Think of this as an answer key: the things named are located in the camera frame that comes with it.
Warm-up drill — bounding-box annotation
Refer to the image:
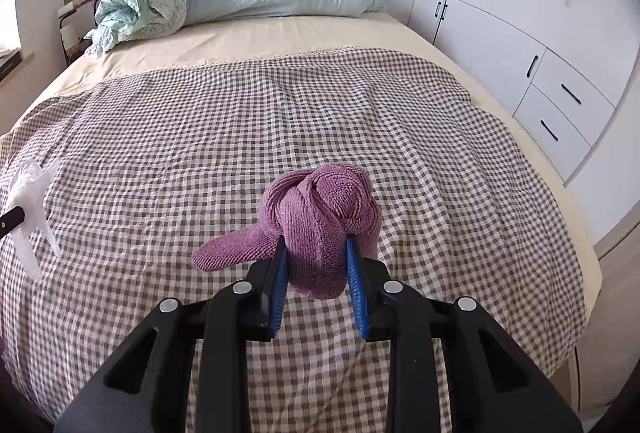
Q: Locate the brown checked blanket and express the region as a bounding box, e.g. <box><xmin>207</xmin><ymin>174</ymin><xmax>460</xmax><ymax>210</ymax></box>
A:
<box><xmin>0</xmin><ymin>48</ymin><xmax>586</xmax><ymax>433</ymax></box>

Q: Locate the dark flat object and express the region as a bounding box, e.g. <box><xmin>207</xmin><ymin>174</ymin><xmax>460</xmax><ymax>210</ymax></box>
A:
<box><xmin>0</xmin><ymin>47</ymin><xmax>23</xmax><ymax>81</ymax></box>

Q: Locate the purple knotted cloth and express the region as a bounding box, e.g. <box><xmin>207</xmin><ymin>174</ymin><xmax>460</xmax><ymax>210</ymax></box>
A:
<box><xmin>192</xmin><ymin>163</ymin><xmax>382</xmax><ymax>300</ymax></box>

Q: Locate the white tissue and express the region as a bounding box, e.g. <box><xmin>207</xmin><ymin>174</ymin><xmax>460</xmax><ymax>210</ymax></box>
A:
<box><xmin>5</xmin><ymin>158</ymin><xmax>63</xmax><ymax>279</ymax></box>

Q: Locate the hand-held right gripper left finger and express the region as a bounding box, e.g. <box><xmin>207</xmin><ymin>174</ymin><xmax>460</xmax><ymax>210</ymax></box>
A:
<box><xmin>54</xmin><ymin>238</ymin><xmax>290</xmax><ymax>433</ymax></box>

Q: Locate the black bedside rack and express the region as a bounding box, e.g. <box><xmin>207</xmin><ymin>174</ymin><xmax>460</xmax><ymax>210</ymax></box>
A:
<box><xmin>56</xmin><ymin>0</ymin><xmax>108</xmax><ymax>66</ymax></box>

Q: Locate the white wardrobe drawer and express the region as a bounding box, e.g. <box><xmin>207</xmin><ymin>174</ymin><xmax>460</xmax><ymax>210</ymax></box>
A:
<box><xmin>512</xmin><ymin>85</ymin><xmax>593</xmax><ymax>181</ymax></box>
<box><xmin>530</xmin><ymin>48</ymin><xmax>616</xmax><ymax>134</ymax></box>

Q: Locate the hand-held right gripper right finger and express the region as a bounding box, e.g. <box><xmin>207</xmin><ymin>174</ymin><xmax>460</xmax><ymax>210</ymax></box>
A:
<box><xmin>346</xmin><ymin>237</ymin><xmax>583</xmax><ymax>433</ymax></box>

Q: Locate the green floral quilt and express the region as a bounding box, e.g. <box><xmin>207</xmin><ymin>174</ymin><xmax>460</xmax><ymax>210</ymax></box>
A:
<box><xmin>84</xmin><ymin>0</ymin><xmax>223</xmax><ymax>60</ymax></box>

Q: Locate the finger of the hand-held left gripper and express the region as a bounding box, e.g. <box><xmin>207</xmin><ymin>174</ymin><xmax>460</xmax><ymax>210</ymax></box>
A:
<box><xmin>0</xmin><ymin>207</ymin><xmax>27</xmax><ymax>239</ymax></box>

